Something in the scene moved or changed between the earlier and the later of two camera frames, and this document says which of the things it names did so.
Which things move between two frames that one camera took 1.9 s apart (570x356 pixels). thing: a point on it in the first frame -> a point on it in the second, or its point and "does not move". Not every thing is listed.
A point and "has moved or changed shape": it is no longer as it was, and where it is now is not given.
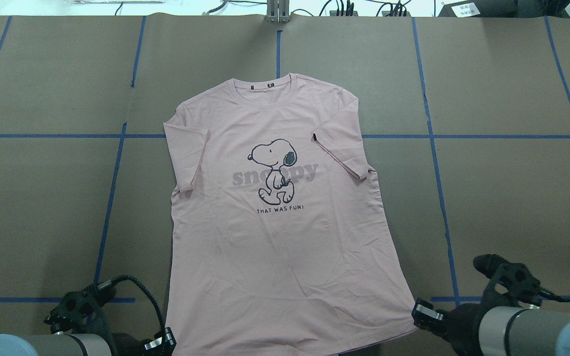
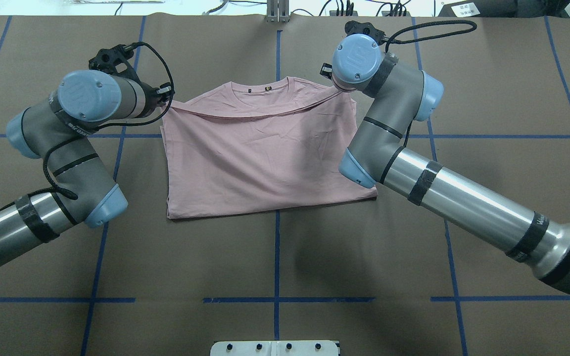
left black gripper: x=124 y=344 -> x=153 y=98
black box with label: x=480 y=8 does not move
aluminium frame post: x=278 y=11 does not move
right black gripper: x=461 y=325 -> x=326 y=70
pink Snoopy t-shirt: x=279 y=243 has moved or changed shape
